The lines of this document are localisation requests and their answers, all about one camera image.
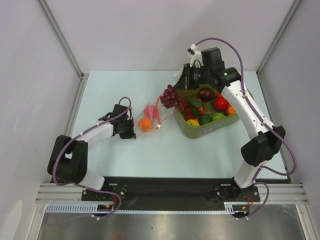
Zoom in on aluminium frame rail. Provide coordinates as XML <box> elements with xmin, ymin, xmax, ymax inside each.
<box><xmin>35</xmin><ymin>183</ymin><xmax>83</xmax><ymax>203</ymax></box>

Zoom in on orange fake fruit near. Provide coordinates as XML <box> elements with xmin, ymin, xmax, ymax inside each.
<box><xmin>226</xmin><ymin>106</ymin><xmax>236</xmax><ymax>116</ymax></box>

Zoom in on yellow fake apple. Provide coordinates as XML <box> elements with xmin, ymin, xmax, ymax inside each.
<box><xmin>186</xmin><ymin>119</ymin><xmax>200</xmax><ymax>127</ymax></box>

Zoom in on light green custard apple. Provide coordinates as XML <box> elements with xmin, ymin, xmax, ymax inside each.
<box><xmin>212</xmin><ymin>112</ymin><xmax>225</xmax><ymax>122</ymax></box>

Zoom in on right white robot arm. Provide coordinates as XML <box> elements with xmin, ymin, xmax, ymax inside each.
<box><xmin>173</xmin><ymin>44</ymin><xmax>286</xmax><ymax>201</ymax></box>

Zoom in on dark green fake lime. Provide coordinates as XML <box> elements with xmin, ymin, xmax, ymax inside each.
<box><xmin>198</xmin><ymin>114</ymin><xmax>212</xmax><ymax>126</ymax></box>

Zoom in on olive green plastic bin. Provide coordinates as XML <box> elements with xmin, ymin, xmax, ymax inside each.
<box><xmin>174</xmin><ymin>84</ymin><xmax>240</xmax><ymax>139</ymax></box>

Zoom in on clear zip bag orange seal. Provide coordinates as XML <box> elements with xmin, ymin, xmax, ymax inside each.
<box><xmin>134</xmin><ymin>95</ymin><xmax>176</xmax><ymax>139</ymax></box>

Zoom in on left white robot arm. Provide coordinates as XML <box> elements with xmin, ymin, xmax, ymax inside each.
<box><xmin>47</xmin><ymin>104</ymin><xmax>136</xmax><ymax>200</ymax></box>

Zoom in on red fake apple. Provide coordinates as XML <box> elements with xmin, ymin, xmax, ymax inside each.
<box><xmin>143</xmin><ymin>104</ymin><xmax>158</xmax><ymax>120</ymax></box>
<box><xmin>213</xmin><ymin>96</ymin><xmax>230</xmax><ymax>112</ymax></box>

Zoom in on white slotted cable duct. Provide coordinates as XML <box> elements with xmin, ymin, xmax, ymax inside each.
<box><xmin>46</xmin><ymin>201</ymin><xmax>251</xmax><ymax>215</ymax></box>

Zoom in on fake lychee bunch with leaf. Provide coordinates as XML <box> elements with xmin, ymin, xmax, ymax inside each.
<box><xmin>183</xmin><ymin>97</ymin><xmax>205</xmax><ymax>120</ymax></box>

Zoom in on small orange fake tangerine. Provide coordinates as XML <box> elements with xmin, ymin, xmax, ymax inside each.
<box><xmin>138</xmin><ymin>117</ymin><xmax>153</xmax><ymax>132</ymax></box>

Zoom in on dark purple fake grapes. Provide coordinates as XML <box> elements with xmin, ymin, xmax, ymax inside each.
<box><xmin>159</xmin><ymin>84</ymin><xmax>189</xmax><ymax>112</ymax></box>

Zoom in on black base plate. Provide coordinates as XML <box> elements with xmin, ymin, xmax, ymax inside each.
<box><xmin>81</xmin><ymin>176</ymin><xmax>261</xmax><ymax>212</ymax></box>

